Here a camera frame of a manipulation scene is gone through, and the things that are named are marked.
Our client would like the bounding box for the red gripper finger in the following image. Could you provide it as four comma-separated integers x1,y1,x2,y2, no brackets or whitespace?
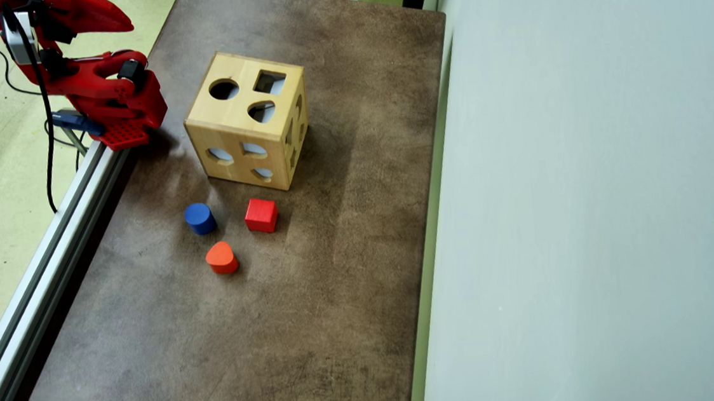
61,0,135,37

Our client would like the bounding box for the blue cylinder block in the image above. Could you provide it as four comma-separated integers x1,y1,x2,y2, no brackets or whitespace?
183,201,218,237

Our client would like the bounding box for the wooden shape sorter box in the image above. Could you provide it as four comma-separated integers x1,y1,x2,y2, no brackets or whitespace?
178,44,315,199

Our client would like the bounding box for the blue clamp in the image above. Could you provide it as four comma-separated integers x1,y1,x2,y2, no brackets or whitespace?
49,106,104,140

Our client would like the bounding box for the red cube block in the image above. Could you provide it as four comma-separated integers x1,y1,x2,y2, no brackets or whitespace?
243,196,280,235

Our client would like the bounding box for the orange teardrop block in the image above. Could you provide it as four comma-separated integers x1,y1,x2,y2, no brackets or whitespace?
204,239,240,276

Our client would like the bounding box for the white and black camera box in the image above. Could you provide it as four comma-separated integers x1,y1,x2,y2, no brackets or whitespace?
1,9,40,67

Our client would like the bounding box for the black camera usb cable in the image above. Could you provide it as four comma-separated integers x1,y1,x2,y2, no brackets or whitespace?
1,1,63,216

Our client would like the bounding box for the aluminium profile rail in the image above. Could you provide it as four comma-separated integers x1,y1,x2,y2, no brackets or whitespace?
0,137,152,401

